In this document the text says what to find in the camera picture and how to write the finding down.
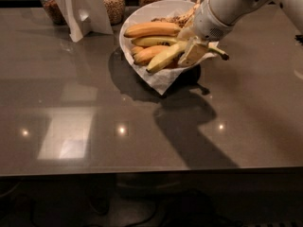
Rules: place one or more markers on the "yellow banana with sticker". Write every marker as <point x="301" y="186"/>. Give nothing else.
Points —
<point x="154" y="40"/>

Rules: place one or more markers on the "spotted overripe banana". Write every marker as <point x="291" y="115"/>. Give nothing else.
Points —
<point x="180" y="20"/>

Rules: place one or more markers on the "glass jar of grains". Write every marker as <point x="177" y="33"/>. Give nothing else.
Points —
<point x="115" y="10"/>

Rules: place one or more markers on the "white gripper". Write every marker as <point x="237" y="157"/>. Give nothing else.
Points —
<point x="207" y="24"/>

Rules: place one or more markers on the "white folded paper card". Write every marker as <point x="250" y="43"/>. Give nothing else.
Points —
<point x="85" y="16"/>

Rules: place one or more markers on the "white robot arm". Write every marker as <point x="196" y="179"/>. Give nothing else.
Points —
<point x="230" y="11"/>

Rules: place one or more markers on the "white bowl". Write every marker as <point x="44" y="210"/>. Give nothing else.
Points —
<point x="151" y="45"/>

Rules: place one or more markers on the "white paper napkin liner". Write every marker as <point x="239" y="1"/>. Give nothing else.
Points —
<point x="163" y="79"/>

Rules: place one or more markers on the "long yellow-green banana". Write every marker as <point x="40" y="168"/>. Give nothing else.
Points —
<point x="174" y="52"/>

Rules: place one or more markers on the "lower orange banana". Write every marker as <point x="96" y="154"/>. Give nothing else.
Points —
<point x="145" y="56"/>

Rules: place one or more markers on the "left glass jar of nuts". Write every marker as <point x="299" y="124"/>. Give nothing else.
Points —
<point x="53" y="11"/>

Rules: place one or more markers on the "top orange-yellow banana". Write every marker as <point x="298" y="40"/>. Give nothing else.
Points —
<point x="152" y="29"/>

